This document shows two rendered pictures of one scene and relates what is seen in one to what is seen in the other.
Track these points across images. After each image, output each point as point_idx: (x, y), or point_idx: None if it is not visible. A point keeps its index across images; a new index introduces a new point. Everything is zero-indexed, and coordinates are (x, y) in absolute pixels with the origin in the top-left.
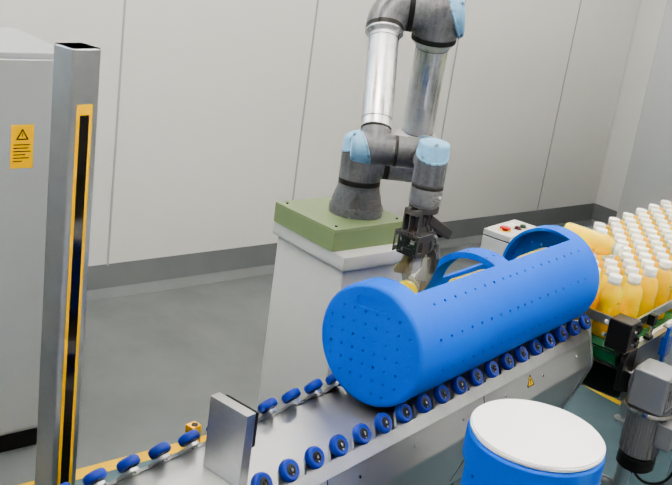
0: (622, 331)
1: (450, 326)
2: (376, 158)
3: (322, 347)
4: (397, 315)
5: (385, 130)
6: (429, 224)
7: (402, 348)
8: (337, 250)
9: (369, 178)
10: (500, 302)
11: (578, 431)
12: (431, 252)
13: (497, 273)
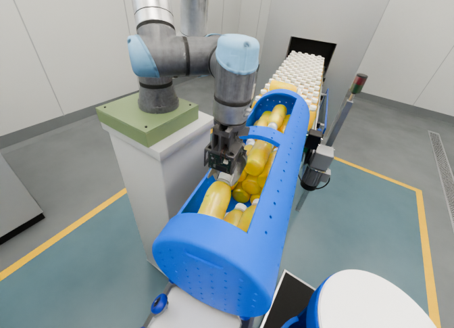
0: (315, 140)
1: (280, 241)
2: (165, 70)
3: (160, 199)
4: (237, 274)
5: (168, 30)
6: (237, 135)
7: (245, 295)
8: (152, 145)
9: (163, 80)
10: (293, 177)
11: (405, 310)
12: (240, 158)
13: (284, 151)
